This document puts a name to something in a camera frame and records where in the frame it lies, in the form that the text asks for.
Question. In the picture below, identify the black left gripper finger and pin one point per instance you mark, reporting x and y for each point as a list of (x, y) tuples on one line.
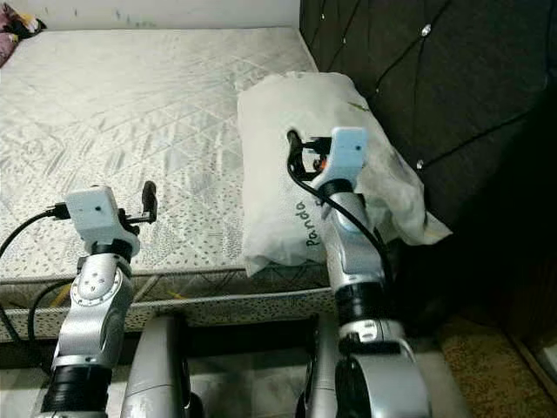
[(150, 198)]

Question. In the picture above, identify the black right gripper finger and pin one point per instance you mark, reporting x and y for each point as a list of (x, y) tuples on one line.
[(294, 148)]

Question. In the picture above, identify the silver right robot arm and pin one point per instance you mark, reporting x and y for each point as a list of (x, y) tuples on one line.
[(357, 252)]

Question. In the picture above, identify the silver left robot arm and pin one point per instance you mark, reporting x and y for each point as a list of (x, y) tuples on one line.
[(91, 296)]

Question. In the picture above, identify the white pillow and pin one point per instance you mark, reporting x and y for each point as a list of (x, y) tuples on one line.
[(278, 174)]

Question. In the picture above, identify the white patterned mattress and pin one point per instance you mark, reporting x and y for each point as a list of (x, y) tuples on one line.
[(122, 131)]

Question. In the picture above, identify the silver robot left leg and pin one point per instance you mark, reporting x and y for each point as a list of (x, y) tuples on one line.
[(161, 374)]

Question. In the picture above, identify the silver robot leg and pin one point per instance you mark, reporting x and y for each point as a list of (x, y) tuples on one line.
[(320, 374), (161, 374)]

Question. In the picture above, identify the black tufted headboard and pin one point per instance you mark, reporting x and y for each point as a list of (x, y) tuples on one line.
[(470, 87)]

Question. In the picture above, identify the mauve cartoon print blanket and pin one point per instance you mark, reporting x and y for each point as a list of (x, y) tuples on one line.
[(9, 43)]

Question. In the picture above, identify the silver robot right leg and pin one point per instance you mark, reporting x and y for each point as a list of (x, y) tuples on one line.
[(320, 374)]

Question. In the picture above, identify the brown floor mat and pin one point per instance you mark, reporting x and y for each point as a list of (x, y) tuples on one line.
[(487, 374)]

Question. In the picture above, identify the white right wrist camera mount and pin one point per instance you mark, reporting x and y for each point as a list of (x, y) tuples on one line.
[(348, 152)]

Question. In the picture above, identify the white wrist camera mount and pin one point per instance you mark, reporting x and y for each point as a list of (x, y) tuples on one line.
[(91, 212), (348, 152)]

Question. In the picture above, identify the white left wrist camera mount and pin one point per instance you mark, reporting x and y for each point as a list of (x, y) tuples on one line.
[(91, 212)]

